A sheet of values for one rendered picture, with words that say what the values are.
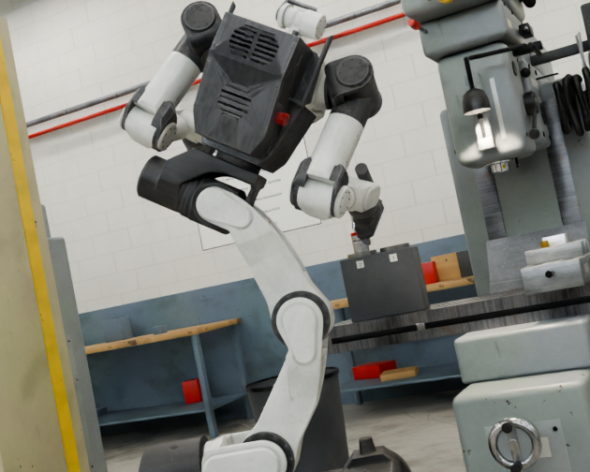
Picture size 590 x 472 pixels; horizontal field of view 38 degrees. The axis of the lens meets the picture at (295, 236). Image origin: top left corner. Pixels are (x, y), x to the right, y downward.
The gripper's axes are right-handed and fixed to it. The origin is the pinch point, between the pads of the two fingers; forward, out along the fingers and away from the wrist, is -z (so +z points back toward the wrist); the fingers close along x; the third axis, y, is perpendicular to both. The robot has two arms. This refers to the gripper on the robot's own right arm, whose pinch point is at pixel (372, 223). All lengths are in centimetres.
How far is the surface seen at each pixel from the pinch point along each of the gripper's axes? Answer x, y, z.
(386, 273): -10.8, -6.9, -8.8
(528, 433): -46, -60, 27
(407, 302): -16.4, -15.1, -11.9
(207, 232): 94, 279, -442
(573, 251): 8, -55, 1
